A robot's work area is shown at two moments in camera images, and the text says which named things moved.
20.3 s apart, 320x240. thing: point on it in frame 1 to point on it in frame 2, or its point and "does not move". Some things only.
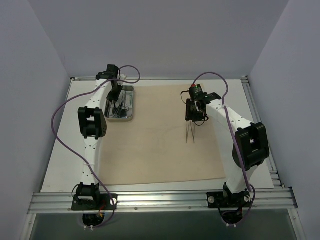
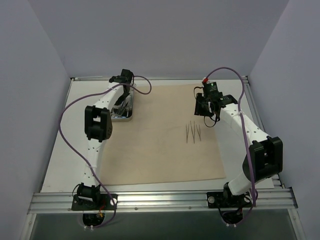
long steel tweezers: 192,129 does not move
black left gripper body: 113,94 to 125,95
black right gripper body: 193,117 to 200,107
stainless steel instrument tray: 123,110 does not move
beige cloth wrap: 158,144 does not move
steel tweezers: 187,133 does not move
